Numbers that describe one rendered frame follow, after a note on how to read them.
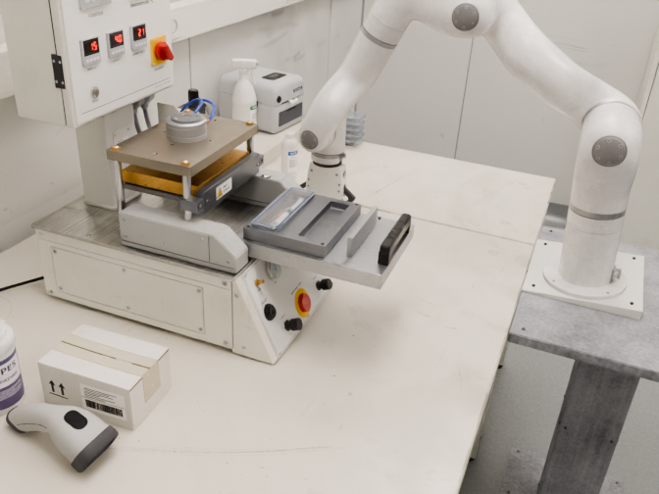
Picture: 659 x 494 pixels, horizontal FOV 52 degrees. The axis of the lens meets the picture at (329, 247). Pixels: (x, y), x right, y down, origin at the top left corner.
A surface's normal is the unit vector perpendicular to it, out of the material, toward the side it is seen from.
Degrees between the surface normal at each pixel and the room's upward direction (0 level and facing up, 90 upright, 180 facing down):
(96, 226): 0
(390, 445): 0
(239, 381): 0
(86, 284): 90
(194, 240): 90
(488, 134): 90
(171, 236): 90
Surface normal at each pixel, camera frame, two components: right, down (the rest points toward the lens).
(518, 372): 0.05, -0.87
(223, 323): -0.37, 0.44
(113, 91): 0.93, 0.22
